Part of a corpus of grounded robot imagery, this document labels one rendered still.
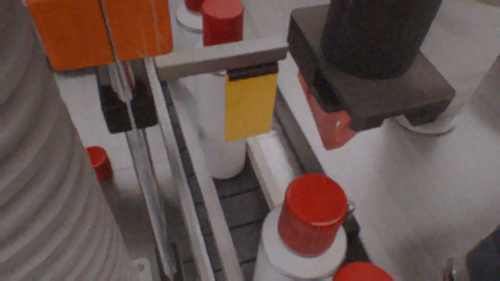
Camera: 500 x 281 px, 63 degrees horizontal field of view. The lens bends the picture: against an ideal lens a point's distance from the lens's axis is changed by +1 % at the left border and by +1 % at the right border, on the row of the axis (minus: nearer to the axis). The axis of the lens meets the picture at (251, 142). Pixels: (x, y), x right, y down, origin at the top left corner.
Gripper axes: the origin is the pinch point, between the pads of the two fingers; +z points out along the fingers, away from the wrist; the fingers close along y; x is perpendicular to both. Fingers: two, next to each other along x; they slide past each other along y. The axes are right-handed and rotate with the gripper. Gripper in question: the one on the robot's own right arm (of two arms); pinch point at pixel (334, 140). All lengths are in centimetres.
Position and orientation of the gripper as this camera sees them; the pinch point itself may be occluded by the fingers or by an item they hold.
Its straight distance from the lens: 33.1
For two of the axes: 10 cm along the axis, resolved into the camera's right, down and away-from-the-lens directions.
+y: -3.1, -7.6, 5.7
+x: -9.5, 2.1, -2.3
